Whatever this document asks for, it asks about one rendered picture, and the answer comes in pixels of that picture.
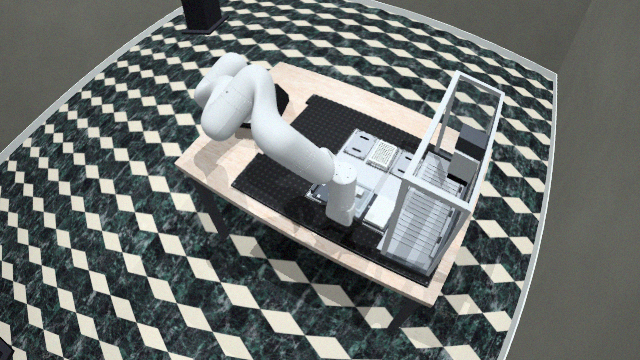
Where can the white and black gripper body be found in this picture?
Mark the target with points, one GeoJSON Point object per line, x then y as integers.
{"type": "Point", "coordinates": [345, 218]}

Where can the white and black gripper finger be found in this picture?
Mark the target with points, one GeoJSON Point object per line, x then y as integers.
{"type": "Point", "coordinates": [323, 206]}
{"type": "Point", "coordinates": [354, 224]}

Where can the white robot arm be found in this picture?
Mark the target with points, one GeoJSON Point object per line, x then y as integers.
{"type": "Point", "coordinates": [224, 113]}

